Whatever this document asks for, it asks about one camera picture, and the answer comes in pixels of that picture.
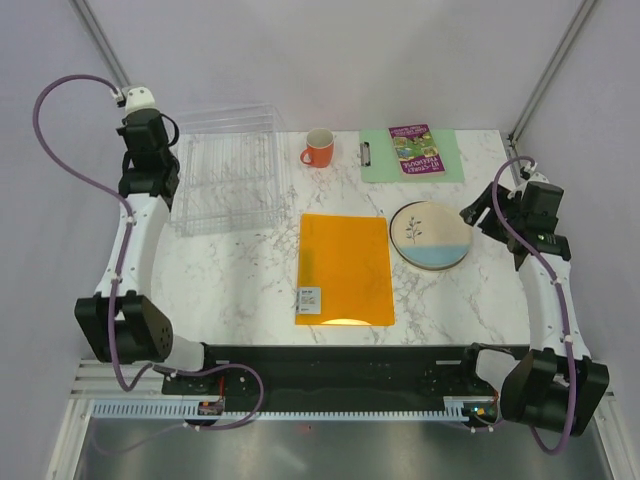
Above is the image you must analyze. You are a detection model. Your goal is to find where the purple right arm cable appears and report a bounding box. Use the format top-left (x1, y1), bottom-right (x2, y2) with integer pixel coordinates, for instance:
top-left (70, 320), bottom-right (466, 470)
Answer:
top-left (492, 156), bottom-right (576, 455)

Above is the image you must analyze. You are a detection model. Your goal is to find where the white wire dish rack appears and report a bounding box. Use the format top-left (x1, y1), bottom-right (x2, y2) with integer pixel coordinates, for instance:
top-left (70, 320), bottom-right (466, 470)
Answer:
top-left (170, 104), bottom-right (284, 237)

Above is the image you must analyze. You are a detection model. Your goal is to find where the left aluminium frame post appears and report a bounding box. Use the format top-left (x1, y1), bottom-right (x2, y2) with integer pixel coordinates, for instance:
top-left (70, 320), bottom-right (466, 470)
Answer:
top-left (70, 0), bottom-right (146, 89)

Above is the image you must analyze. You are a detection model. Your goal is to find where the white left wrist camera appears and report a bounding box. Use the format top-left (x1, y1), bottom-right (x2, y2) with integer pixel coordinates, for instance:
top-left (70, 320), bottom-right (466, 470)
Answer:
top-left (111, 86), bottom-right (156, 116)

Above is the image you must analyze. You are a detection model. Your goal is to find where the white slotted cable duct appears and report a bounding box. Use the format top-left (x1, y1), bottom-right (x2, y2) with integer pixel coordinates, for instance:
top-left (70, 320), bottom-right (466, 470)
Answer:
top-left (91, 397), bottom-right (497, 422)

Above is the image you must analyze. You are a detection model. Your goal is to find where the orange mug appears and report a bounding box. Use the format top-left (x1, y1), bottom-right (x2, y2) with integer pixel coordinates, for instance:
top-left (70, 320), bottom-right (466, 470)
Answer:
top-left (300, 128), bottom-right (335, 168)

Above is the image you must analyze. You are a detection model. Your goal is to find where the cream leaf pattern plate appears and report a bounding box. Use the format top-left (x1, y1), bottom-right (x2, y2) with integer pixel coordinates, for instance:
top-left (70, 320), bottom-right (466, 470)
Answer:
top-left (389, 201), bottom-right (473, 265)

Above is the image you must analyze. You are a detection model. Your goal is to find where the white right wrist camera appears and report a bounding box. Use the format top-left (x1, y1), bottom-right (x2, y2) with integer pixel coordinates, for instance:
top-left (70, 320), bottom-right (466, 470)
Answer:
top-left (518, 162), bottom-right (549, 191)

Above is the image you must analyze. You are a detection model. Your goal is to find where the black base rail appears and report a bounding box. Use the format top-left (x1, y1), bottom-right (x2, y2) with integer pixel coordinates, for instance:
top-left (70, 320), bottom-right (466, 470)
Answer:
top-left (161, 345), bottom-right (495, 413)

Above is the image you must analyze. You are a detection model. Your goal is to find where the purple book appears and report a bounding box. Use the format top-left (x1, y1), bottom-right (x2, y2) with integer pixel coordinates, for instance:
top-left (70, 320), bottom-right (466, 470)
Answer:
top-left (388, 124), bottom-right (446, 180)

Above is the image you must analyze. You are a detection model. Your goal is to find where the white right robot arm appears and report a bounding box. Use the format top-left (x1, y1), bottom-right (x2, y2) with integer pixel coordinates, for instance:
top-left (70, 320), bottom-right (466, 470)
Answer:
top-left (457, 180), bottom-right (609, 436)

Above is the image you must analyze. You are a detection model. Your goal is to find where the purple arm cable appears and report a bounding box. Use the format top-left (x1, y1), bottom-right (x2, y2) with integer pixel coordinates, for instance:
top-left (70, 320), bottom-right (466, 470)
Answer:
top-left (492, 156), bottom-right (576, 455)
top-left (32, 74), bottom-right (265, 431)

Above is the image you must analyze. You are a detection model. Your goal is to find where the green cream branch plate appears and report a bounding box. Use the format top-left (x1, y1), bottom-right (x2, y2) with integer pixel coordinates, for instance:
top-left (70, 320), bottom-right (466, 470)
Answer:
top-left (408, 260), bottom-right (462, 273)

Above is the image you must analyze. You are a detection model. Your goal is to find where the orange plastic folder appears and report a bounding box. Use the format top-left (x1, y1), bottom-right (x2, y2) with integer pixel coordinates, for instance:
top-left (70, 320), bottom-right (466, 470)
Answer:
top-left (295, 213), bottom-right (395, 327)

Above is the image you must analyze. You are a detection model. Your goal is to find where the right aluminium frame post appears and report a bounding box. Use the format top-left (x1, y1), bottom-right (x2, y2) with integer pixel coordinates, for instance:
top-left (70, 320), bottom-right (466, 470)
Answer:
top-left (502, 0), bottom-right (600, 152)

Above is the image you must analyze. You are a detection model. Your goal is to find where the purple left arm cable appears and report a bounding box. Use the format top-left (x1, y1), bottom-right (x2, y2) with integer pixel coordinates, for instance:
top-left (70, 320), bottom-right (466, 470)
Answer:
top-left (32, 74), bottom-right (265, 431)

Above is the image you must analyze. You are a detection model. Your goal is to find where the aluminium frame post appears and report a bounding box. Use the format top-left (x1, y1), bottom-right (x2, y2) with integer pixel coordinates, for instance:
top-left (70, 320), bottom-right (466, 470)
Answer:
top-left (70, 0), bottom-right (146, 89)
top-left (502, 0), bottom-right (600, 152)

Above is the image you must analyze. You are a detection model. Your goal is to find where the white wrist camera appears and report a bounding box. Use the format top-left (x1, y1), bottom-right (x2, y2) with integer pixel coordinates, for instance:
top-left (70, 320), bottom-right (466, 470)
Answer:
top-left (518, 162), bottom-right (549, 191)
top-left (111, 86), bottom-right (156, 116)

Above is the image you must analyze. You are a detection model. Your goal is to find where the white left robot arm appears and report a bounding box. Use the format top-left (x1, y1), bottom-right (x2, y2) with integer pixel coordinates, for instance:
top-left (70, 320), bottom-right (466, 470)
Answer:
top-left (74, 107), bottom-right (220, 393)

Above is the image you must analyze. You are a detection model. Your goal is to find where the green clipboard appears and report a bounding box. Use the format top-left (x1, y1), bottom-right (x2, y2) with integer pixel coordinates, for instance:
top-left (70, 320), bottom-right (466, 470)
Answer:
top-left (359, 124), bottom-right (465, 183)

